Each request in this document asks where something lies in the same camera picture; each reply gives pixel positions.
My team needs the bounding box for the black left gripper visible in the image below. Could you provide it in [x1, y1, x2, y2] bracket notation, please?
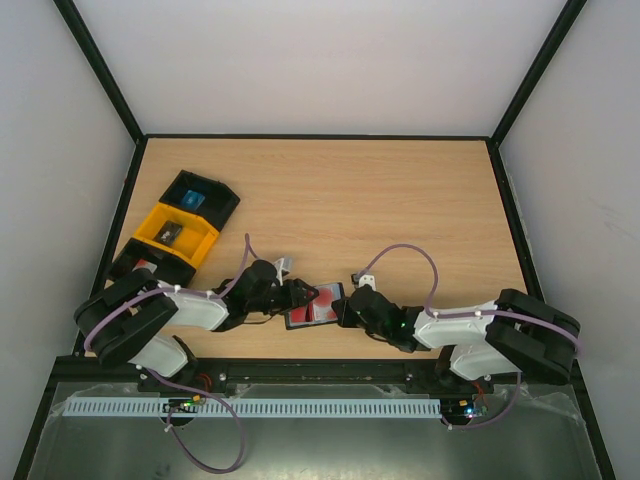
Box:
[247, 279, 319, 316]

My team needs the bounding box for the black card holder wallet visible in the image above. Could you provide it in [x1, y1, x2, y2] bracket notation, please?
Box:
[283, 282, 347, 331]

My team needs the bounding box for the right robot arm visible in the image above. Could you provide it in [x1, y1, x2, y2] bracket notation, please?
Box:
[331, 285, 581, 392]

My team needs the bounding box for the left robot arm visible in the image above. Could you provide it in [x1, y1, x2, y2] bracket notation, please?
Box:
[74, 260, 319, 378]

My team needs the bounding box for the blue card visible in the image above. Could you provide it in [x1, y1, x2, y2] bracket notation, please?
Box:
[180, 190, 205, 210]

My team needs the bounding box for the black VIP card in bin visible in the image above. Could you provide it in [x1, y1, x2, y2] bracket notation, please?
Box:
[154, 221, 183, 247]

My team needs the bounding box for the red white card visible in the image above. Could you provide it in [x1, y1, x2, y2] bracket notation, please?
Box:
[134, 259, 157, 273]

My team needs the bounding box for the yellow plastic bin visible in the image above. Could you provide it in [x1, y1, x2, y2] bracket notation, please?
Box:
[133, 202, 220, 269]

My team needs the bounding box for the black plastic bin far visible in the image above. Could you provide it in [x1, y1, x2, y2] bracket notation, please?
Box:
[159, 170, 240, 232]

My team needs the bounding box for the black plastic bin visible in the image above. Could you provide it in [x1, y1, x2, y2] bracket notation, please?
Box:
[159, 170, 240, 232]
[107, 238, 196, 287]

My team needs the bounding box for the black plastic bin near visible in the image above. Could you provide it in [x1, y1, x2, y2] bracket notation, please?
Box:
[107, 238, 196, 287]

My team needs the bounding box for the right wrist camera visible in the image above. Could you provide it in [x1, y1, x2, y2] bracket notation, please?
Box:
[351, 272, 376, 291]

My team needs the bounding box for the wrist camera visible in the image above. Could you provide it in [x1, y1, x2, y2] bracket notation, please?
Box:
[273, 256, 293, 284]
[351, 272, 376, 291]

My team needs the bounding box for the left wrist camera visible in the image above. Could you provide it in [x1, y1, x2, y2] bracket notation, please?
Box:
[273, 256, 293, 284]

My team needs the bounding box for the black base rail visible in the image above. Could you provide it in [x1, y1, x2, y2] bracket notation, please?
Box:
[47, 353, 581, 396]

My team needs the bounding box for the grey slotted cable duct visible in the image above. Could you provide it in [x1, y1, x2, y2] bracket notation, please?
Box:
[62, 397, 441, 419]

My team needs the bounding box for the black frame post left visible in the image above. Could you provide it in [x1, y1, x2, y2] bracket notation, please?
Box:
[53, 0, 144, 144]

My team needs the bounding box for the black frame post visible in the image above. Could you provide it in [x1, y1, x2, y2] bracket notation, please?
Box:
[53, 0, 144, 144]
[491, 0, 587, 145]

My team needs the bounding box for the black frame post right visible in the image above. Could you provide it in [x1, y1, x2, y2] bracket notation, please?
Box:
[491, 0, 587, 145]

